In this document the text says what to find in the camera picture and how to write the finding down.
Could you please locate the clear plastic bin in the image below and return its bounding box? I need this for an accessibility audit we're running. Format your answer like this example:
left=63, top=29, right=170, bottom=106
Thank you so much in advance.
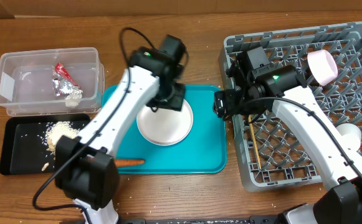
left=0, top=47, right=105, bottom=116

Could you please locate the pile of peanut shells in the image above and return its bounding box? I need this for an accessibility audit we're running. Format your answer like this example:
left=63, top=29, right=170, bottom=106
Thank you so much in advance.
left=41, top=162, right=49, bottom=172

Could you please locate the black tray bin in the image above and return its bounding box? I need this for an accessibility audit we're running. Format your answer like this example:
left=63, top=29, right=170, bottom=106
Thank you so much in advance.
left=0, top=113, right=90, bottom=175

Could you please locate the white tissue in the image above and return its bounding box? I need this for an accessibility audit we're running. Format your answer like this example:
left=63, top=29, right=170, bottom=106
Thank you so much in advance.
left=65, top=93, right=82, bottom=108

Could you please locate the red foil snack wrapper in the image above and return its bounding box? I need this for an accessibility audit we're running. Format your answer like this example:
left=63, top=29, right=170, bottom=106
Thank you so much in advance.
left=51, top=63, right=83, bottom=100

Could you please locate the grey dishwasher rack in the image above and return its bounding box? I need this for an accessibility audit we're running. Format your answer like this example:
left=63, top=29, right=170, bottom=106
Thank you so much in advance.
left=219, top=22, right=362, bottom=192

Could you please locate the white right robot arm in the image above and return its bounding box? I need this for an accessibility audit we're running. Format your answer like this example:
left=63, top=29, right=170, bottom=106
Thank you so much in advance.
left=213, top=47, right=362, bottom=223

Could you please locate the wooden chopstick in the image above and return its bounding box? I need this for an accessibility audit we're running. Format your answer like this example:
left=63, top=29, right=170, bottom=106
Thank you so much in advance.
left=248, top=115, right=262, bottom=170

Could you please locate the pink rimmed bowl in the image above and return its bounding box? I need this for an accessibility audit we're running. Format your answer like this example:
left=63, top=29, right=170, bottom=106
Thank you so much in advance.
left=307, top=50, right=338, bottom=86

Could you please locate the teal serving tray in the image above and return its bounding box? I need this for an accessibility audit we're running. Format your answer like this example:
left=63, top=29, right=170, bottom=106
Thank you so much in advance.
left=117, top=85, right=227, bottom=174

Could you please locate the small white cup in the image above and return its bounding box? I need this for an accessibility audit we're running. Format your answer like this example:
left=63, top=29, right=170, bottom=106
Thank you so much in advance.
left=336, top=123, right=362, bottom=151

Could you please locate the orange carrot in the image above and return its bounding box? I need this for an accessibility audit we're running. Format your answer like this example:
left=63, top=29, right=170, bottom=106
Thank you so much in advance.
left=115, top=159, right=145, bottom=167

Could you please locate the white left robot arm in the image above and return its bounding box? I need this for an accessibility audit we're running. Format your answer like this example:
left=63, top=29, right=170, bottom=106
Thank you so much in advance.
left=55, top=35, right=186, bottom=223

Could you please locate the pile of rice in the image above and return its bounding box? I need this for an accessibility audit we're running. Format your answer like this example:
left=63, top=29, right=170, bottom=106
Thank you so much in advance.
left=37, top=121, right=79, bottom=155

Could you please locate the pink dinner plate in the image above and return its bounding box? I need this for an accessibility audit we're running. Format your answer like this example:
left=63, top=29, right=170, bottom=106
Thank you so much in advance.
left=136, top=100, right=194, bottom=146

